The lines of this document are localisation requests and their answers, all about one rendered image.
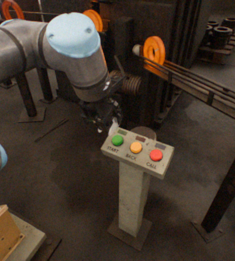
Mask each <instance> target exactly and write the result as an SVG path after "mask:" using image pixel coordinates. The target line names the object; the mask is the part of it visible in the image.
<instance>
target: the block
mask: <svg viewBox="0 0 235 261"><path fill-rule="evenodd" d="M132 41H133V18H132V17H127V16H121V17H120V18H118V19H116V20H115V54H121V56H120V57H118V59H119V60H120V61H126V60H128V59H129V58H130V57H131V56H132Z"/></svg>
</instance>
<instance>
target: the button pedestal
mask: <svg viewBox="0 0 235 261"><path fill-rule="evenodd" d="M119 129H120V130H123V131H125V132H127V135H125V136H124V135H122V134H120V133H118V130H119ZM116 135H120V136H121V137H122V138H123V142H122V144H120V145H114V144H113V142H112V138H113V137H114V136H116ZM136 136H139V137H142V138H145V139H146V140H145V142H144V143H143V142H141V141H139V140H136V139H135V138H136ZM134 142H138V143H140V144H141V145H142V150H141V151H140V152H137V153H135V152H132V151H131V149H130V145H131V144H132V143H134ZM156 143H159V144H162V145H165V146H166V149H165V150H162V149H160V148H157V147H155V144H156ZM155 149H157V150H160V151H161V152H162V158H161V159H160V160H159V161H154V160H153V159H151V157H150V152H151V151H153V150H155ZM101 151H102V153H103V154H104V155H106V156H108V157H110V158H113V159H116V160H118V161H120V167H119V211H118V212H117V215H116V216H115V218H114V220H113V222H112V223H111V225H110V227H109V228H108V230H107V232H108V233H109V234H110V235H113V236H114V237H116V238H117V239H119V240H121V241H123V242H124V243H126V244H128V245H130V246H131V247H133V248H135V249H137V251H139V252H141V249H142V247H143V244H144V242H145V239H146V237H147V235H148V233H149V230H150V227H151V225H152V222H151V221H149V220H146V219H144V218H143V211H144V204H145V196H146V189H147V182H148V175H149V174H150V175H153V176H155V177H158V178H160V179H164V176H165V174H166V171H167V168H168V165H169V163H170V162H171V159H172V157H173V154H174V147H173V146H170V145H167V144H164V143H161V142H158V141H156V140H153V139H150V138H147V137H144V136H141V135H138V134H136V133H133V132H130V131H128V130H124V129H122V128H119V127H118V128H117V129H116V130H115V131H114V132H113V133H112V135H110V136H108V137H107V139H106V141H105V142H104V144H103V145H102V147H101Z"/></svg>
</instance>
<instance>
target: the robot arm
mask: <svg viewBox="0 0 235 261"><path fill-rule="evenodd" d="M39 67H40V68H47V69H54V70H57V71H63V72H65V73H66V75H67V76H68V78H69V80H70V83H71V85H72V86H73V88H74V90H75V92H76V95H77V96H78V97H79V98H80V99H81V101H80V102H79V105H80V107H81V109H82V111H83V112H82V114H81V117H82V119H83V121H84V122H85V124H86V126H87V125H88V124H89V123H90V124H94V125H95V126H96V127H98V131H99V132H102V131H104V132H105V131H106V132H107V133H108V132H109V136H110V135H112V133H113V132H114V131H115V130H116V129H117V128H118V126H119V125H120V123H121V121H122V118H123V112H122V110H121V108H119V105H118V103H117V102H116V101H115V100H113V99H112V97H111V96H110V95H112V94H113V93H114V92H115V91H117V90H118V89H120V88H121V87H122V86H123V77H120V76H117V75H109V72H108V68H107V64H106V61H105V58H104V55H103V52H102V48H101V43H100V37H99V34H98V32H97V30H96V27H95V25H94V23H93V21H92V20H91V19H90V18H89V17H88V16H86V15H83V14H81V13H69V14H66V13H65V14H61V15H59V16H58V17H55V18H54V19H53V20H51V21H50V23H44V22H37V21H26V20H23V19H12V20H7V21H5V22H3V23H1V24H0V84H2V83H4V82H6V81H7V80H10V79H12V78H15V77H17V76H18V75H21V74H23V73H25V72H28V71H30V70H32V69H35V68H39ZM84 117H85V118H88V120H87V122H86V121H85V119H84ZM7 160H8V158H7V155H6V154H5V150H4V149H3V147H1V145H0V170H1V169H2V168H3V167H4V166H5V165H6V163H7Z"/></svg>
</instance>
